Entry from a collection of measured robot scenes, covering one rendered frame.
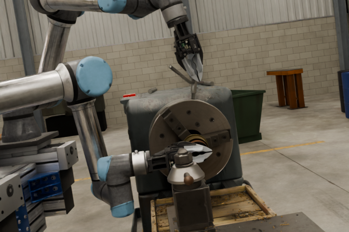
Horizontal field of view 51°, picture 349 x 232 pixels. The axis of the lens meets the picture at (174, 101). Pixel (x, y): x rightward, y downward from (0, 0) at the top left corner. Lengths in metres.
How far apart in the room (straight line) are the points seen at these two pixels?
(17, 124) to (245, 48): 10.56
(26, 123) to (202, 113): 0.70
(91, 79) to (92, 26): 10.51
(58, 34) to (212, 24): 10.29
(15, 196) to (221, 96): 0.86
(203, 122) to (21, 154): 0.73
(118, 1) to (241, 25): 10.79
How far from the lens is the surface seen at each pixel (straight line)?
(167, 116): 1.32
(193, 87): 1.38
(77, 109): 1.23
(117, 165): 1.15
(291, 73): 9.65
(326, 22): 12.83
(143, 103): 1.51
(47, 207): 1.59
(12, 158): 1.59
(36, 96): 1.05
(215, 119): 1.37
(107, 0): 1.14
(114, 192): 1.18
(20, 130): 1.56
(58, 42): 1.56
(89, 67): 1.07
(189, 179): 0.72
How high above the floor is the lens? 1.35
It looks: 5 degrees down
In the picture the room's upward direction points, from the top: 8 degrees counter-clockwise
